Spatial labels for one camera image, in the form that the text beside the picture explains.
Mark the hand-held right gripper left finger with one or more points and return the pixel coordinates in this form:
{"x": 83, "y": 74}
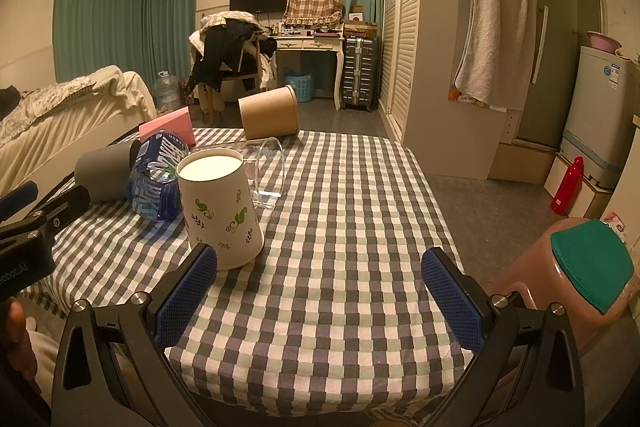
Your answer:
{"x": 184, "y": 299}

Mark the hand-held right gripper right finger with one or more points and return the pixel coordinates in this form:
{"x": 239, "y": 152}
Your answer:
{"x": 454, "y": 302}

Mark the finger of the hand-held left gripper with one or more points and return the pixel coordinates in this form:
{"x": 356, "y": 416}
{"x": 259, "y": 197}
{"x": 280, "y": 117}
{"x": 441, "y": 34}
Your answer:
{"x": 17, "y": 202}
{"x": 65, "y": 204}

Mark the white leaf print paper cup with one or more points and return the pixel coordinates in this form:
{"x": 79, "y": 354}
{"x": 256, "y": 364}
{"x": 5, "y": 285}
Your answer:
{"x": 220, "y": 212}

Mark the grey cup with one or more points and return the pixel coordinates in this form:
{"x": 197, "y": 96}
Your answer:
{"x": 102, "y": 169}

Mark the brown paper cup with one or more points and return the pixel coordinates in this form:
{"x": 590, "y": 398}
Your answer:
{"x": 267, "y": 113}

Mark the person's left hand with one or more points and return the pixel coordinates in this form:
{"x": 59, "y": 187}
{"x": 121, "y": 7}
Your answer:
{"x": 14, "y": 324}

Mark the bed with cream sheet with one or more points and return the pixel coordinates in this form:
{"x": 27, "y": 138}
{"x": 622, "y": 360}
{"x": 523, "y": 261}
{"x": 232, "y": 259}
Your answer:
{"x": 75, "y": 127}

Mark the pink plastic stool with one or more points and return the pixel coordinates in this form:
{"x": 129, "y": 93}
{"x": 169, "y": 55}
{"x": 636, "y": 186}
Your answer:
{"x": 530, "y": 272}

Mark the blue crumpled packet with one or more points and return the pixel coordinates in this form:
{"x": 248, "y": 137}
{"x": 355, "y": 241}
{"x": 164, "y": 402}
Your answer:
{"x": 150, "y": 194}

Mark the light cloth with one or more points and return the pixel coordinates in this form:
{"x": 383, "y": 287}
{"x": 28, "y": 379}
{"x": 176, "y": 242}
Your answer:
{"x": 45, "y": 357}

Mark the patterned blanket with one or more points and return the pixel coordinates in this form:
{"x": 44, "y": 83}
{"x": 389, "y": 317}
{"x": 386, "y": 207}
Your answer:
{"x": 45, "y": 99}

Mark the checkered tablecloth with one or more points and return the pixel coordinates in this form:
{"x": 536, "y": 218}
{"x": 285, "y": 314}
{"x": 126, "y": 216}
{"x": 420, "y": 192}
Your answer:
{"x": 345, "y": 257}

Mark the pink box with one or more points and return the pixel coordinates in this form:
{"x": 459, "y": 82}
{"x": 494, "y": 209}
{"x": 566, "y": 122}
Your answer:
{"x": 170, "y": 124}

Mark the green seat cushion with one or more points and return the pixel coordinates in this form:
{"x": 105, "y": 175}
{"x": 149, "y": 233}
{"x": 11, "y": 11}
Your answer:
{"x": 592, "y": 264}

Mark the large clear water jug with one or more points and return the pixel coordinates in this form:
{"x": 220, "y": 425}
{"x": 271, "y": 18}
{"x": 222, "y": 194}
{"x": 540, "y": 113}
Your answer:
{"x": 165, "y": 92}

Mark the clear glass mug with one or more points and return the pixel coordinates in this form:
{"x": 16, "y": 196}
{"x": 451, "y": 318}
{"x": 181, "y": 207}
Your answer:
{"x": 272, "y": 167}

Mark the red bottle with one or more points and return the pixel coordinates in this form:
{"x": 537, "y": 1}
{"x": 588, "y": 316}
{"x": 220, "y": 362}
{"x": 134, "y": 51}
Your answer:
{"x": 567, "y": 187}

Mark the white storage box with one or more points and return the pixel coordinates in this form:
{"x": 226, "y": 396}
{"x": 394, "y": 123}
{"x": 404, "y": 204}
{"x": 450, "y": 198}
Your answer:
{"x": 590, "y": 202}

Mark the green window curtain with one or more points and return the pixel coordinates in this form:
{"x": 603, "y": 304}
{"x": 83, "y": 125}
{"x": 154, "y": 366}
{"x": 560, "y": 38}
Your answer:
{"x": 110, "y": 12}

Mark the pile of clothes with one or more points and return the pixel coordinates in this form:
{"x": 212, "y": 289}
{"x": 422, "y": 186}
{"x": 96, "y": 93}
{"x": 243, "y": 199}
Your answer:
{"x": 225, "y": 47}

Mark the white refrigerator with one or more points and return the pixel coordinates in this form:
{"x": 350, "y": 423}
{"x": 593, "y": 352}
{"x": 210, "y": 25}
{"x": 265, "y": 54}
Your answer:
{"x": 597, "y": 117}

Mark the blue plastic basket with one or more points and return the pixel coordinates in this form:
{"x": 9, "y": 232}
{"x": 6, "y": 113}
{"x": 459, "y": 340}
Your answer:
{"x": 300, "y": 87}

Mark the white louvred wardrobe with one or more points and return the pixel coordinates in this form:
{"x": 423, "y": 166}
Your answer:
{"x": 430, "y": 57}

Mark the grey suitcase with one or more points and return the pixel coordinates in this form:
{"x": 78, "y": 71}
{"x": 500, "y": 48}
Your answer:
{"x": 359, "y": 72}

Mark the white hanging towel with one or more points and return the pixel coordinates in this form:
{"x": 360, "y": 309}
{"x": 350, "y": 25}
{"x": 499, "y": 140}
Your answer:
{"x": 495, "y": 32}

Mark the white desk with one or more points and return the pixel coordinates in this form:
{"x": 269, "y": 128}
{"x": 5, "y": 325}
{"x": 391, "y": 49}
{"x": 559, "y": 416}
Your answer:
{"x": 310, "y": 44}

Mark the grey sliding door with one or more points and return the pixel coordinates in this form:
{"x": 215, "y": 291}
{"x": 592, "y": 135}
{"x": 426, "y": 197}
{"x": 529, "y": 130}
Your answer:
{"x": 555, "y": 32}

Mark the brown cardboard box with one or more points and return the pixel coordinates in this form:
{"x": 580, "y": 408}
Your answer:
{"x": 360, "y": 28}

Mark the pink plastic basin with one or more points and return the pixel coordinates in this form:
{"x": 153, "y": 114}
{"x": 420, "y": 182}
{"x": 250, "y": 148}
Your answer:
{"x": 602, "y": 41}

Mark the plaid cloth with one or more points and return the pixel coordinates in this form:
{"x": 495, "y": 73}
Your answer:
{"x": 312, "y": 2}

